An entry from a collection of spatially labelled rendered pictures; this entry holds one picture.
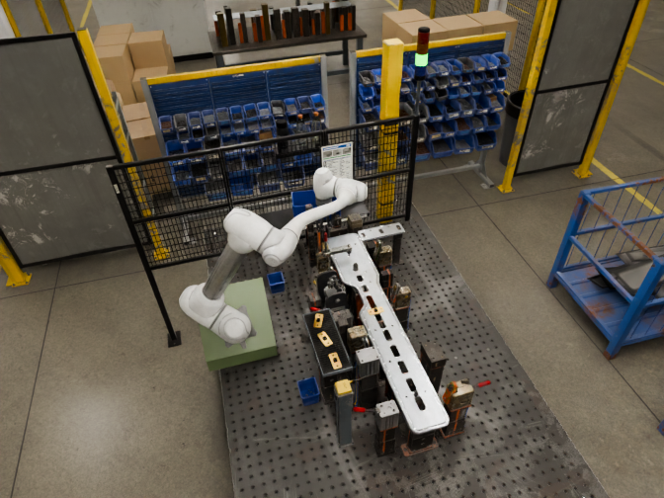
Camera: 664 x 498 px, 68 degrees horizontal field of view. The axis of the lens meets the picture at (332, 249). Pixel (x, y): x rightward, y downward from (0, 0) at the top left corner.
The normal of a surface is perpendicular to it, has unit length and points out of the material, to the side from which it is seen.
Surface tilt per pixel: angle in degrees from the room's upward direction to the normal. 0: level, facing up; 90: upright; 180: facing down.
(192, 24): 90
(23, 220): 90
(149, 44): 90
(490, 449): 0
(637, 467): 0
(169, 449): 0
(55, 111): 90
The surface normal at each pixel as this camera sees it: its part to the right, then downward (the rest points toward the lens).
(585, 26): 0.28, 0.63
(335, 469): -0.03, -0.75
